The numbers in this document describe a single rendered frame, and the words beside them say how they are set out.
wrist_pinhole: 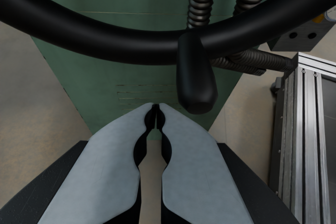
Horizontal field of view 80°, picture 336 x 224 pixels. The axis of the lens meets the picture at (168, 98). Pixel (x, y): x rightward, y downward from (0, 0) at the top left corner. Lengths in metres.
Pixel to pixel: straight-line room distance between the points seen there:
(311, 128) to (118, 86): 0.62
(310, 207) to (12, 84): 1.21
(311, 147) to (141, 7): 0.64
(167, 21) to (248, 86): 0.79
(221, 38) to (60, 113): 0.88
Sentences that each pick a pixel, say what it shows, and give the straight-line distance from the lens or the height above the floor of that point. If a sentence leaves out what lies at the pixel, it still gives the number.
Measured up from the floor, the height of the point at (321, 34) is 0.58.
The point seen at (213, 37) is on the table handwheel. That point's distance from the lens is 0.16.
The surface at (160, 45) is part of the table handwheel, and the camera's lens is 0.16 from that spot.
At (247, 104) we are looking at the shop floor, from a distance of 1.03.
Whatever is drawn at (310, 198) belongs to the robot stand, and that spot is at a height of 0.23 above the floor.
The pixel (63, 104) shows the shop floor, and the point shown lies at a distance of 1.00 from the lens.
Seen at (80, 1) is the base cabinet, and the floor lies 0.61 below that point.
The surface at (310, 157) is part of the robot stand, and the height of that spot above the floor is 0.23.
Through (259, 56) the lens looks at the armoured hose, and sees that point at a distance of 0.30.
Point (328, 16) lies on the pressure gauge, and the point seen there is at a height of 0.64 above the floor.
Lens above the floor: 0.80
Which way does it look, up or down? 57 degrees down
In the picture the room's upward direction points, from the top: 8 degrees clockwise
